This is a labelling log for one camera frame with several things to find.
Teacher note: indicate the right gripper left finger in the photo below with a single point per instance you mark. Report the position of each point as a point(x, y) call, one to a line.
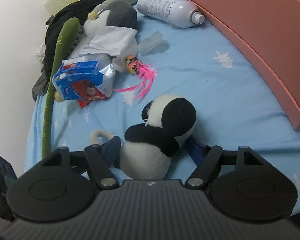
point(99, 159)

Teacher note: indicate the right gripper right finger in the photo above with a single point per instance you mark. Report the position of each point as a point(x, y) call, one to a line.
point(207, 160)

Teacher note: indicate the black white panda plush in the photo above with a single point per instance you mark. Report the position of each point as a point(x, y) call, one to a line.
point(168, 121)

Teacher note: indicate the blue tissue pack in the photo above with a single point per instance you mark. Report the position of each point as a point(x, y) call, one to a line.
point(86, 78)

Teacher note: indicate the pink tassel toy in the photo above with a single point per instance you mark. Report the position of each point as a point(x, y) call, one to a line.
point(145, 72)

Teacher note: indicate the white towel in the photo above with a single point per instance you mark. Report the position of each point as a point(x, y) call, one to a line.
point(114, 41)

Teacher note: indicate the clear plastic cap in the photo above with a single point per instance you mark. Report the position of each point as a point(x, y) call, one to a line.
point(148, 44)

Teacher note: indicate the green long plush stick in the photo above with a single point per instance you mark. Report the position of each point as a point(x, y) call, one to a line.
point(69, 34)

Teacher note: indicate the grey white penguin plush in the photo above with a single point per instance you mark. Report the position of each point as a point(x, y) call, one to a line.
point(117, 14)

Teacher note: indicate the white spray bottle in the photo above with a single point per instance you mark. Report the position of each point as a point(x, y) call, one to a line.
point(181, 13)

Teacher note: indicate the black clothing pile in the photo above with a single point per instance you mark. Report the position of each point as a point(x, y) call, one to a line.
point(79, 10)

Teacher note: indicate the pink cardboard box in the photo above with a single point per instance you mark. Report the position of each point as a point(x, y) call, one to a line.
point(267, 32)

